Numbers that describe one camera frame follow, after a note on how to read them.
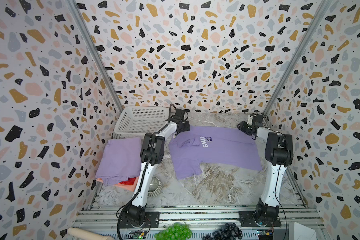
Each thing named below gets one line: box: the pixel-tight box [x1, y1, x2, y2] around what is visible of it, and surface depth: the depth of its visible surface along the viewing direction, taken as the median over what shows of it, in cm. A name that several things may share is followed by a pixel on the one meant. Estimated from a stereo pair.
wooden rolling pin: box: [66, 227, 115, 240], surface depth 70 cm
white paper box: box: [289, 222, 317, 240], surface depth 69 cm
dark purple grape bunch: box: [202, 222, 243, 240], surface depth 69 cm
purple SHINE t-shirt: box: [168, 125, 263, 180], surface depth 105 cm
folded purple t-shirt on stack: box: [95, 137, 142, 186], surface depth 86 cm
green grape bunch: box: [154, 222, 193, 240], surface depth 69 cm
